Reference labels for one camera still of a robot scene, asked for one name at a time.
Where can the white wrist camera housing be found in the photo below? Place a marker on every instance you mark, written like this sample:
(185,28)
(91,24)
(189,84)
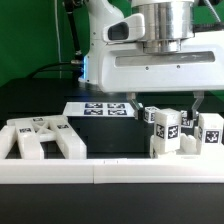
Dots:
(129,29)

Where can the white U-shaped frame wall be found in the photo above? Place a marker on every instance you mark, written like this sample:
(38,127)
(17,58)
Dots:
(101,171)

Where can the white chair seat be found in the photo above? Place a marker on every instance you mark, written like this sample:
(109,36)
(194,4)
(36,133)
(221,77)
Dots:
(188,150)

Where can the white tagged cube right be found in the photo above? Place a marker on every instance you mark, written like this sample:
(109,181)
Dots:
(187,120)

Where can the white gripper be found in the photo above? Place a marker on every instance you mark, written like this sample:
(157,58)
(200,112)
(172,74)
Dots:
(198,66)

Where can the white tagged cube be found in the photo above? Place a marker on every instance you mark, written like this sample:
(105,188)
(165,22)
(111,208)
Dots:
(187,120)
(149,114)

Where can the white chair backrest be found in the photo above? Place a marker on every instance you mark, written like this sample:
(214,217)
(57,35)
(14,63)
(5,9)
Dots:
(31,132)

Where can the white base tag plate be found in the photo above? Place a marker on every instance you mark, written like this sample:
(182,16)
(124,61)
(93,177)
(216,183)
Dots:
(98,109)

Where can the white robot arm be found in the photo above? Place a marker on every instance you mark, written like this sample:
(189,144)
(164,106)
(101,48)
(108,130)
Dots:
(157,48)

